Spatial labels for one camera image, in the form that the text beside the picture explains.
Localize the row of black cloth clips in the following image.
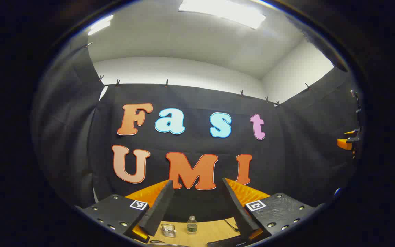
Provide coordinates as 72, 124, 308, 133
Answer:
86, 41, 312, 107

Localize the ceiling light panel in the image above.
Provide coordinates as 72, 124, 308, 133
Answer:
179, 0, 266, 30
88, 15, 114, 36

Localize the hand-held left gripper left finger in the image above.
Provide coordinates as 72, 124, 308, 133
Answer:
75, 179, 175, 244

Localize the black power cable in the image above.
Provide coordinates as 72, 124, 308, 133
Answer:
224, 219, 240, 232

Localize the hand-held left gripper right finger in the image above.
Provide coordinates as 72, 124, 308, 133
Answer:
222, 178, 325, 242

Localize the metal wire basket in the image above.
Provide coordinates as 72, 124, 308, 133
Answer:
161, 224, 177, 238

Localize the clear plastic water bottle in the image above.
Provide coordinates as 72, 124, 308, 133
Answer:
187, 215, 198, 234

